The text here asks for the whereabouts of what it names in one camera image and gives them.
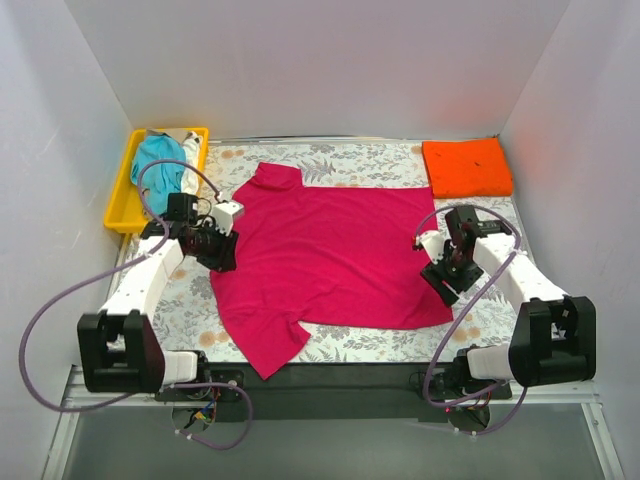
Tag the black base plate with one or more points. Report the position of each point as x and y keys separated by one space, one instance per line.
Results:
x=331 y=391

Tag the yellow plastic tray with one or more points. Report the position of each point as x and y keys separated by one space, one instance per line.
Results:
x=125 y=212

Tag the magenta t shirt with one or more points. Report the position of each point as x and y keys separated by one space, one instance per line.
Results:
x=338 y=256

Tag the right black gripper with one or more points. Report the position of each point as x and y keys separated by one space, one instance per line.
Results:
x=451 y=279

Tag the light blue t shirt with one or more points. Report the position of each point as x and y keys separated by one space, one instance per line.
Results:
x=160 y=180

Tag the beige t shirt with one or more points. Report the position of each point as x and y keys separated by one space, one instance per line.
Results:
x=180 y=135

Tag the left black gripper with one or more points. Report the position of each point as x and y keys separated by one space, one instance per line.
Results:
x=223 y=253

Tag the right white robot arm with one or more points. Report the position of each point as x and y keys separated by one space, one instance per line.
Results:
x=554 y=338

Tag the aluminium rail frame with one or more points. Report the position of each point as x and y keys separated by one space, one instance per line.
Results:
x=558 y=433

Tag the white t shirt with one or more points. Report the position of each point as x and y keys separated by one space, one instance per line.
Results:
x=191 y=146

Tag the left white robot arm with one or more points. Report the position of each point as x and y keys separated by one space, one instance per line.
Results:
x=119 y=350

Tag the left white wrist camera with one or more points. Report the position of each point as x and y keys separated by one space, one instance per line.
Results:
x=224 y=214

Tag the folded orange t shirt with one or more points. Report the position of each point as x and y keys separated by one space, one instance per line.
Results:
x=472 y=168

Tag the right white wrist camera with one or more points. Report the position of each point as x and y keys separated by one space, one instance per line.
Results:
x=432 y=243

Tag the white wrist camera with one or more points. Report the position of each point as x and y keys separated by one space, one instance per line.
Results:
x=432 y=243
x=224 y=214

